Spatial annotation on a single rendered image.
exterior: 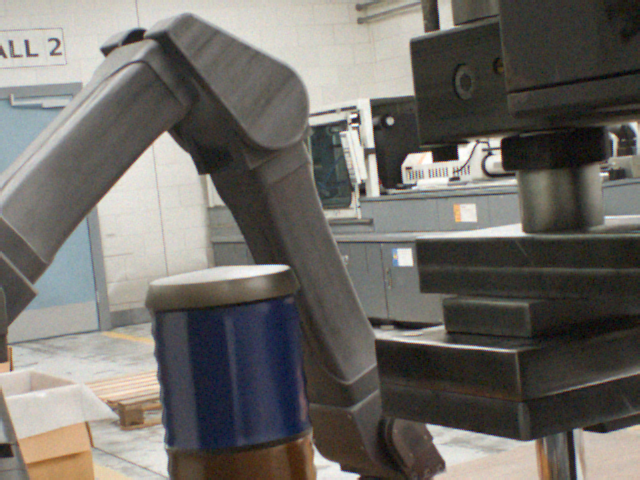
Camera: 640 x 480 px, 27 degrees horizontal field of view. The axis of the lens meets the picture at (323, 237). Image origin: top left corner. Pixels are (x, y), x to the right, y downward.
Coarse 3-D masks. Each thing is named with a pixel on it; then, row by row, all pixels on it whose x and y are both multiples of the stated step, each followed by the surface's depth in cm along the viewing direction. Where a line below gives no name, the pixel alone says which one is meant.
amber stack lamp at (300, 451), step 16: (304, 432) 33; (176, 448) 33; (224, 448) 32; (240, 448) 32; (256, 448) 32; (272, 448) 32; (288, 448) 32; (304, 448) 33; (176, 464) 33; (192, 464) 32; (208, 464) 32; (224, 464) 32; (240, 464) 32; (256, 464) 32; (272, 464) 32; (288, 464) 32; (304, 464) 33
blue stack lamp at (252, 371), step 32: (160, 320) 32; (192, 320) 32; (224, 320) 32; (256, 320) 32; (288, 320) 32; (160, 352) 32; (192, 352) 32; (224, 352) 32; (256, 352) 32; (288, 352) 32; (160, 384) 33; (192, 384) 32; (224, 384) 32; (256, 384) 32; (288, 384) 32; (192, 416) 32; (224, 416) 32; (256, 416) 32; (288, 416) 32; (192, 448) 32
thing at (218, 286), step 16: (192, 272) 33; (208, 272) 33; (224, 272) 32; (240, 272) 32; (256, 272) 32; (272, 272) 32; (288, 272) 33; (160, 288) 32; (176, 288) 32; (192, 288) 32; (208, 288) 32; (224, 288) 32; (240, 288) 32; (256, 288) 32; (272, 288) 32; (288, 288) 32; (160, 304) 32; (176, 304) 32; (192, 304) 32; (208, 304) 31; (224, 304) 31
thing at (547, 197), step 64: (576, 128) 57; (576, 192) 57; (448, 256) 60; (512, 256) 56; (576, 256) 53; (448, 320) 59; (512, 320) 55; (576, 320) 56; (384, 384) 59; (448, 384) 55; (512, 384) 52; (576, 384) 53; (576, 448) 54
